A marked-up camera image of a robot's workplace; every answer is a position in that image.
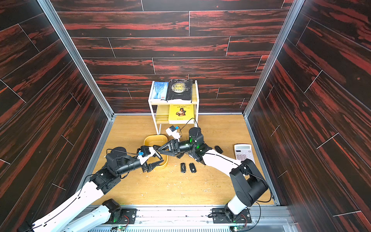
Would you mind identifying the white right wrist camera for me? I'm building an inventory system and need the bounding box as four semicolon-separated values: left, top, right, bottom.
166;126;181;141

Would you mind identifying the yellow book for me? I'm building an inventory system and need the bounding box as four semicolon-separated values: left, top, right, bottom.
168;104;194;124

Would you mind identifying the white metal shelf rack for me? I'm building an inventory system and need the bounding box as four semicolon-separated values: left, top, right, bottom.
148;79;200;135

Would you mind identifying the blue book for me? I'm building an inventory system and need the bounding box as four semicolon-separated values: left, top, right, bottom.
150;82;169;102

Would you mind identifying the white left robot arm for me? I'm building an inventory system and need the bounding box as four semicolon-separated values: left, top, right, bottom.
17;146;163;232

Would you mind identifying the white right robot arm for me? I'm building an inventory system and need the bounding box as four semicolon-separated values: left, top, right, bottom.
155;126;269;222

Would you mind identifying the white calculator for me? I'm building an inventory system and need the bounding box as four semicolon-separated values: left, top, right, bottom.
234;144;255;163

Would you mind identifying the black car key with ring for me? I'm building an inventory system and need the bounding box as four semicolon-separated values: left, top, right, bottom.
189;163;197;173

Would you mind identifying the aluminium rail frame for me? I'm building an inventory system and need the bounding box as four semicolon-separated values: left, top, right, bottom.
50;205;299;232

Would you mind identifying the black hardcover book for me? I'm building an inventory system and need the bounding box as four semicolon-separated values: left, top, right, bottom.
166;79;193;103

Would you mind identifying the yellow storage tray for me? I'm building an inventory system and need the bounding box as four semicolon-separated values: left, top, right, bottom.
143;134;169;170

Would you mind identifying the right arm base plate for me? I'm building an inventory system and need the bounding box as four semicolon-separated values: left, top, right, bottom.
208;208;252;224

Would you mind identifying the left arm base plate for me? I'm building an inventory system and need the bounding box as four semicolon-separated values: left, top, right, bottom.
107;208;137;225

